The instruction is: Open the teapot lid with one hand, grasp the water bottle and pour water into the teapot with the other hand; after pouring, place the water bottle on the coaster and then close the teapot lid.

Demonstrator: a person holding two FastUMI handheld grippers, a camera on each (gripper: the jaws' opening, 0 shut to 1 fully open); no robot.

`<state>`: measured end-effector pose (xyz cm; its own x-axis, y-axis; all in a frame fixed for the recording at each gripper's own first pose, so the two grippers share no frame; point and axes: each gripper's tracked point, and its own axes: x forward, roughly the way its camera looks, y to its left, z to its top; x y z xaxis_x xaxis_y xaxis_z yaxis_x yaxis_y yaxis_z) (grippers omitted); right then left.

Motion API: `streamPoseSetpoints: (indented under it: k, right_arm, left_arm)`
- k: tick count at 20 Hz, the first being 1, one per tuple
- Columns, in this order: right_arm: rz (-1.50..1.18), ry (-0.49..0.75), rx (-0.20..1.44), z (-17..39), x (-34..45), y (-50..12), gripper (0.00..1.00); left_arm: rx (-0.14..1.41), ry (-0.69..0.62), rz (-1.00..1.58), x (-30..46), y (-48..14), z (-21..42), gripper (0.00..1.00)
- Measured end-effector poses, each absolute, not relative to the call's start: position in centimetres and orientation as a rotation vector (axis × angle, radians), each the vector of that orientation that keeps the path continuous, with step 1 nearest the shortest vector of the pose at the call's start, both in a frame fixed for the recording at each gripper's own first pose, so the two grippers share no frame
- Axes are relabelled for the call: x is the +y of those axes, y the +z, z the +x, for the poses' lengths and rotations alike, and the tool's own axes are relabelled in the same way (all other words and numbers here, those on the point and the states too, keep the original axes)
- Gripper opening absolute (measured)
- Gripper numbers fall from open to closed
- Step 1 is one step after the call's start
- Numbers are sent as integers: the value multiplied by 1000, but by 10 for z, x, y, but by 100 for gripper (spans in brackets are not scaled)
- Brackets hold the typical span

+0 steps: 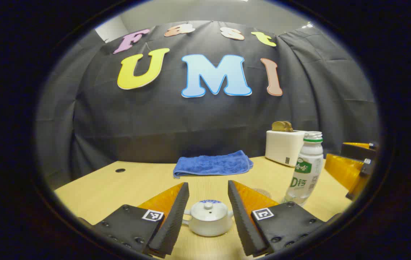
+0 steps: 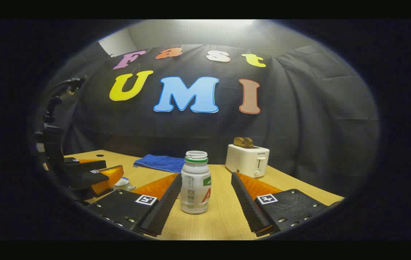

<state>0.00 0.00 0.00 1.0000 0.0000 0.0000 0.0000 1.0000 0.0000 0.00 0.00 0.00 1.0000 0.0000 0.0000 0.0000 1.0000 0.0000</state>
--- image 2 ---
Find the white toaster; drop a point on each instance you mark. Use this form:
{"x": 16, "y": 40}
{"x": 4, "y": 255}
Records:
{"x": 245, "y": 160}

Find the white plastic water bottle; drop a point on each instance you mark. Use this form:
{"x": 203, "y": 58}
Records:
{"x": 194, "y": 180}

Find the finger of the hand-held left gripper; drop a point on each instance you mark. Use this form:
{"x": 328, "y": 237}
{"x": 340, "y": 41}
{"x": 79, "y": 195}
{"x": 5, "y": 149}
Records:
{"x": 89, "y": 165}
{"x": 95, "y": 179}

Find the brown toast slice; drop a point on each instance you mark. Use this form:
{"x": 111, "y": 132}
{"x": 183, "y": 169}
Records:
{"x": 239, "y": 142}
{"x": 249, "y": 143}

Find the blue towel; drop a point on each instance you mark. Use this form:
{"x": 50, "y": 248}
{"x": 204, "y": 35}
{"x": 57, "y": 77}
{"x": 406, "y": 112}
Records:
{"x": 160, "y": 163}

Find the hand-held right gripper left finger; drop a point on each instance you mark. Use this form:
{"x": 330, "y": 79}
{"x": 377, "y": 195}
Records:
{"x": 165, "y": 206}

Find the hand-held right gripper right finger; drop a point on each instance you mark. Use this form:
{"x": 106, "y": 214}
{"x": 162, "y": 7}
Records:
{"x": 247, "y": 206}

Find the white ceramic teacup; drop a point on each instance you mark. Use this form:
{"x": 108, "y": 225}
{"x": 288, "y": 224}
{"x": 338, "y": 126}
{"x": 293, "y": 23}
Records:
{"x": 125, "y": 186}

